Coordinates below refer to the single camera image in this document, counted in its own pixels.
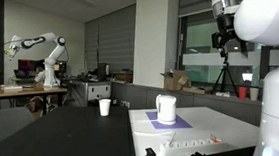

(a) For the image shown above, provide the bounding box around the beige paper cup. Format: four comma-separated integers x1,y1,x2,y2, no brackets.
249,86,261,102

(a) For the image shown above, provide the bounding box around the cardboard box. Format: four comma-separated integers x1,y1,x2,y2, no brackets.
159,68,191,93

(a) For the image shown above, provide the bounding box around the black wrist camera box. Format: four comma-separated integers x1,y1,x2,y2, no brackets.
210,30,225,50

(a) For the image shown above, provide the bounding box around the white paper cup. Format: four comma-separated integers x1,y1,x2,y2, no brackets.
97,97,113,118

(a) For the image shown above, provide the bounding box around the red cup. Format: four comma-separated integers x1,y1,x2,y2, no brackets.
237,86,250,101

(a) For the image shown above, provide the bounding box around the red rocker switch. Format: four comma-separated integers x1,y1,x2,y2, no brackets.
210,133,221,144

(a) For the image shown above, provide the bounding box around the grey metal cabinet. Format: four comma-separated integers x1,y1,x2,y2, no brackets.
70,77,114,108

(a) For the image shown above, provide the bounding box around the purple mat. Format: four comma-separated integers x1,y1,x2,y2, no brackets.
144,107,194,133

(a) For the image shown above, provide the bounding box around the white power strip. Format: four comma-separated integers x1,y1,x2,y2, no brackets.
157,136,224,156

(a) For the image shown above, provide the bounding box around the white electric kettle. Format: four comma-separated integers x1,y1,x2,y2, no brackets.
154,92,179,127

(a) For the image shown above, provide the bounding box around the dark computer monitor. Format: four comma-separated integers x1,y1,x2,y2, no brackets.
13,56,48,81

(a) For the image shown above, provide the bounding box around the white power strip cable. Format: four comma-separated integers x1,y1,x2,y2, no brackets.
168,131,178,146

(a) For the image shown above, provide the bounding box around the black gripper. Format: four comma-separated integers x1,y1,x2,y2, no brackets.
214,12,239,50

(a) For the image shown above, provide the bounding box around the wooden desk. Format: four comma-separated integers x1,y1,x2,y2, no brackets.
0,79,70,119

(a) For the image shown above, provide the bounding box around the black camera tripod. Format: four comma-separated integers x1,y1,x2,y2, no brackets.
207,48,239,99

